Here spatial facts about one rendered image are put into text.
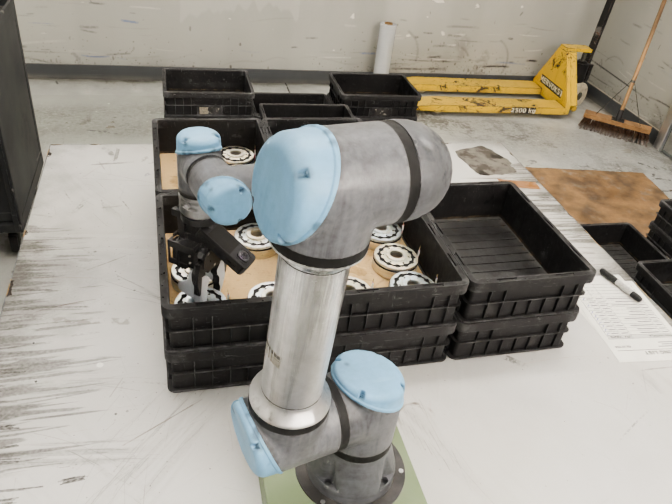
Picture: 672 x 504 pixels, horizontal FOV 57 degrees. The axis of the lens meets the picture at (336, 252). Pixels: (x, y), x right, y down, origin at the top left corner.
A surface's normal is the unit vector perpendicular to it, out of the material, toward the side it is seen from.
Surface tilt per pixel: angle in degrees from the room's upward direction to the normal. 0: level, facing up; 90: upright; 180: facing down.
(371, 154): 38
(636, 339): 0
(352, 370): 10
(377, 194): 78
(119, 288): 0
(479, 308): 90
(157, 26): 90
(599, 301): 0
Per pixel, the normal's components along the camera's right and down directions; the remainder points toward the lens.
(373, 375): 0.24, -0.84
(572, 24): 0.22, 0.58
